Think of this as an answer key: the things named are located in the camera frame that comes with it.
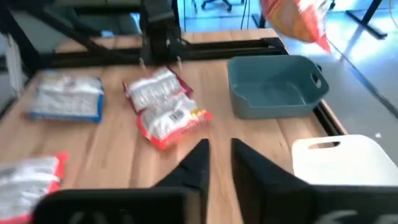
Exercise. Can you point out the black frame desk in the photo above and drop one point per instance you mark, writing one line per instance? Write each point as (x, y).
(367, 23)

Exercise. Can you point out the black office chair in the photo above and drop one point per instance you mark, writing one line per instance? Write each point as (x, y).
(228, 7)

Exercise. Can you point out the blue Maruchan ramen pack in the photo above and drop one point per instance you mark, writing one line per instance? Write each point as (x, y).
(65, 96)

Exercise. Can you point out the teal plastic bin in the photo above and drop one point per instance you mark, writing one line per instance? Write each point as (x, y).
(267, 102)

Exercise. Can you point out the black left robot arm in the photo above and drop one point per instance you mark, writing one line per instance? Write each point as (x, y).
(158, 31)

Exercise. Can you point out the black aluminium table frame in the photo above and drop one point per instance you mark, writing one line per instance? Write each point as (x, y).
(233, 48)

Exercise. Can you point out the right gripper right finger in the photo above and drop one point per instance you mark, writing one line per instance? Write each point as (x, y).
(264, 193)

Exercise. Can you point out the dark red Maruchan ramen pack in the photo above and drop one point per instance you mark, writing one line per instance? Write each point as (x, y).
(149, 87)

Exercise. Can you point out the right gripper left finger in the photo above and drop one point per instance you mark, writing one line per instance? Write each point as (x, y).
(192, 174)

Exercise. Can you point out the orange Maruchan ramen pack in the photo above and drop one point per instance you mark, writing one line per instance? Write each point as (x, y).
(295, 21)
(171, 124)
(25, 186)

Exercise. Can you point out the white plastic bin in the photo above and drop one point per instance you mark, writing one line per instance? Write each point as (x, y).
(357, 165)

